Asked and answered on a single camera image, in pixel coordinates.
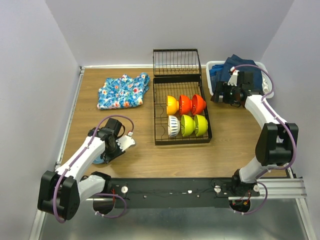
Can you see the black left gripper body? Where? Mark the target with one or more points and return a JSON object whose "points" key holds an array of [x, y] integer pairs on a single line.
{"points": [[112, 153]]}

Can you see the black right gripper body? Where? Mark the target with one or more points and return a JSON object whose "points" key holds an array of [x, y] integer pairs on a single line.
{"points": [[229, 95]]}

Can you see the white plastic basket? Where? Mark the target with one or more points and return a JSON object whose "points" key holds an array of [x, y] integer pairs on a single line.
{"points": [[259, 66]]}

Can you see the orange-red bowl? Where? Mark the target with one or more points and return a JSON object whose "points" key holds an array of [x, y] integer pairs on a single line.
{"points": [[198, 104], [185, 105]]}

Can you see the lime green bowl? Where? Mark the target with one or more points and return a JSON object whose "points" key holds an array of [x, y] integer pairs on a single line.
{"points": [[187, 125], [201, 125]]}

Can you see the black wire dish rack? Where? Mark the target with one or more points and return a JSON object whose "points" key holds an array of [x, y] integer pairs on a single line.
{"points": [[176, 72]]}

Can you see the yellow-orange bowl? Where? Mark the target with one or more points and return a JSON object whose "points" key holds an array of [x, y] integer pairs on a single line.
{"points": [[172, 105]]}

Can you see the white blue striped bowl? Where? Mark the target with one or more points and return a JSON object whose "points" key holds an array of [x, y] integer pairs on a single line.
{"points": [[173, 126]]}

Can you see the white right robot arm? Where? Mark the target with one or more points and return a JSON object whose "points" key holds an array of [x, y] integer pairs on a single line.
{"points": [[276, 147]]}

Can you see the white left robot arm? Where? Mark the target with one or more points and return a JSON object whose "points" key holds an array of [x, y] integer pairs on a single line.
{"points": [[63, 190]]}

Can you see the white and blue bowl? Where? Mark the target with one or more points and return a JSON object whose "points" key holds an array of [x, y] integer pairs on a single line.
{"points": [[98, 161]]}

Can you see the dark blue folded cloths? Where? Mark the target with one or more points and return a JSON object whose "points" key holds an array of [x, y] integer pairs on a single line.
{"points": [[221, 72]]}

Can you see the white rolled cloth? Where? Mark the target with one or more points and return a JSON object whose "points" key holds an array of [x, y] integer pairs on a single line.
{"points": [[265, 86]]}

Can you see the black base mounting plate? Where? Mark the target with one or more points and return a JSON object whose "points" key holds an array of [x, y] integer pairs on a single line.
{"points": [[142, 193]]}

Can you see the blue floral cloth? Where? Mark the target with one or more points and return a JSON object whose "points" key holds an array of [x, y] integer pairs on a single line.
{"points": [[123, 92]]}

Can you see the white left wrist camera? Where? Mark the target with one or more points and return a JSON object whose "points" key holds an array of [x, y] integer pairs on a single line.
{"points": [[126, 141]]}

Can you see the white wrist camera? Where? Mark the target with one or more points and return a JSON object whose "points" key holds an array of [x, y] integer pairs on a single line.
{"points": [[236, 77], [126, 141]]}

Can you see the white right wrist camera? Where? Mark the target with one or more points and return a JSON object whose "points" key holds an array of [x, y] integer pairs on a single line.
{"points": [[236, 77]]}

